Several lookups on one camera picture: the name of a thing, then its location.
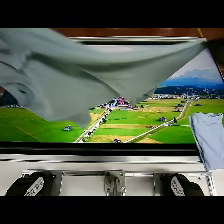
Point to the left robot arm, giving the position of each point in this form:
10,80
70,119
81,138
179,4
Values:
23,186

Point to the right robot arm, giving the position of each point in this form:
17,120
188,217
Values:
188,188

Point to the light blue garment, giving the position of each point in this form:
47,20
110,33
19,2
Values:
210,140

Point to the grey T-shirt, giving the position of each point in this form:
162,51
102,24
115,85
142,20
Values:
73,76

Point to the silver frame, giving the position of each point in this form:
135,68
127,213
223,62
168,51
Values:
100,163

